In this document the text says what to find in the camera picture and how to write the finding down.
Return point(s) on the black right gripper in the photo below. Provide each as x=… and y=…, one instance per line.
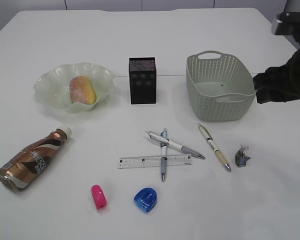
x=279, y=84

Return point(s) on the small paper piece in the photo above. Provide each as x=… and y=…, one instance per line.
x=240, y=156

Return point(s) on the yellow bread roll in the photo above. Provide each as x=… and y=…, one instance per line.
x=82, y=90

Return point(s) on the pink pencil sharpener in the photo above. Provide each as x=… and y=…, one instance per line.
x=98, y=196

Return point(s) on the brown coffee bottle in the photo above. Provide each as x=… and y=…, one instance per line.
x=19, y=172

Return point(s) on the green plastic woven basket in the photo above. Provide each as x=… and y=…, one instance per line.
x=219, y=89

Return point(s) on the cream ballpoint pen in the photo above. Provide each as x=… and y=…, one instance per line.
x=222, y=159

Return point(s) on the white grey ballpoint pen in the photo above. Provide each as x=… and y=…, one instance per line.
x=163, y=139

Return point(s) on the black mesh pen holder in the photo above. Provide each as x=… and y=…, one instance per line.
x=142, y=80

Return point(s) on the blue patterned pen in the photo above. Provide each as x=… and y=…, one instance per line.
x=164, y=153

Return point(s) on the blue pencil sharpener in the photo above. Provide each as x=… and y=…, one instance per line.
x=146, y=198

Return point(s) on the frosted green wavy plate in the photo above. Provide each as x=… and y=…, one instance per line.
x=52, y=89

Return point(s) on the clear plastic ruler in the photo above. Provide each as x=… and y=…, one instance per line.
x=154, y=161

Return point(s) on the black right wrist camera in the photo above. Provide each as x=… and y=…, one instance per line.
x=287, y=24

